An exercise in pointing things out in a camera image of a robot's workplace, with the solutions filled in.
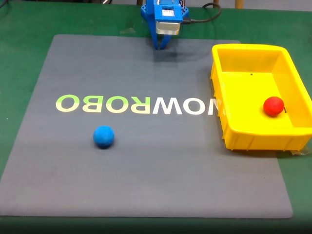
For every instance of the grey mat with lettering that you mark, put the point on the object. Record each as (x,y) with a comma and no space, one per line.
(146,182)

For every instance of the silver camera box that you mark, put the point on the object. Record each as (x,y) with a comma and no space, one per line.
(168,28)

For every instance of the blue ball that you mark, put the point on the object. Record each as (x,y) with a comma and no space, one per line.
(103,136)

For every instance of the wooden leg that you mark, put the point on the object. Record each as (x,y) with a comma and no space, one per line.
(216,2)
(239,3)

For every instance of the clear tape piece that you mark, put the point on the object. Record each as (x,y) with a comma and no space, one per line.
(298,152)

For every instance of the yellow plastic bin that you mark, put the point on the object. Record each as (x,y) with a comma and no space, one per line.
(246,136)

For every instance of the red ball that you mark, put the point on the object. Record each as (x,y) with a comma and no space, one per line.
(273,106)

